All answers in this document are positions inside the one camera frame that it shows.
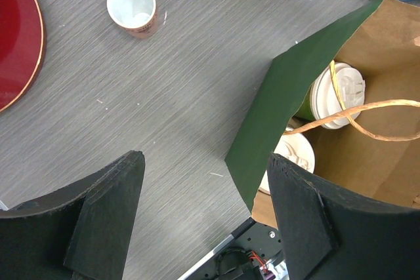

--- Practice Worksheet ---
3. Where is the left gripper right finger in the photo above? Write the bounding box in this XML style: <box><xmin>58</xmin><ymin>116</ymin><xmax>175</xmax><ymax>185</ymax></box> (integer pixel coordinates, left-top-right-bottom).
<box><xmin>267</xmin><ymin>154</ymin><xmax>419</xmax><ymax>279</ymax></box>

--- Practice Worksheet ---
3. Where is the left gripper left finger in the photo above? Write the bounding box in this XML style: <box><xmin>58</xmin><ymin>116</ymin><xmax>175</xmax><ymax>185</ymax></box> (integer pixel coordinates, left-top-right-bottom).
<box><xmin>1</xmin><ymin>151</ymin><xmax>145</xmax><ymax>279</ymax></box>

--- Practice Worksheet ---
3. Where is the white cup lid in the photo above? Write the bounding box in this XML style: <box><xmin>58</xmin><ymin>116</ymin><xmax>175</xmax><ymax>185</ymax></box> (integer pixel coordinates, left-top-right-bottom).
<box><xmin>258</xmin><ymin>132</ymin><xmax>316</xmax><ymax>195</ymax></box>
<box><xmin>313</xmin><ymin>62</ymin><xmax>366</xmax><ymax>119</ymax></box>

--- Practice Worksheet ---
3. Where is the green paper bag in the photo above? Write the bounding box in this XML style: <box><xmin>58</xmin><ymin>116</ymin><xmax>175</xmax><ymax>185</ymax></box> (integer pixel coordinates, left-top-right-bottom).
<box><xmin>225</xmin><ymin>0</ymin><xmax>419</xmax><ymax>227</ymax></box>

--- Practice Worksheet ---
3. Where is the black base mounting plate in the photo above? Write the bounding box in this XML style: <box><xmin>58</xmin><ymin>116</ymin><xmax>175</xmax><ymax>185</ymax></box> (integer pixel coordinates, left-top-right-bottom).
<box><xmin>179</xmin><ymin>218</ymin><xmax>289</xmax><ymax>280</ymax></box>

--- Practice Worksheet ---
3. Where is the red round tray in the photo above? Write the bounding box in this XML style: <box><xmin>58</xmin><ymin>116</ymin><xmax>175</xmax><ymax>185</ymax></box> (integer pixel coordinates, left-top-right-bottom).
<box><xmin>1</xmin><ymin>0</ymin><xmax>47</xmax><ymax>111</ymax></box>

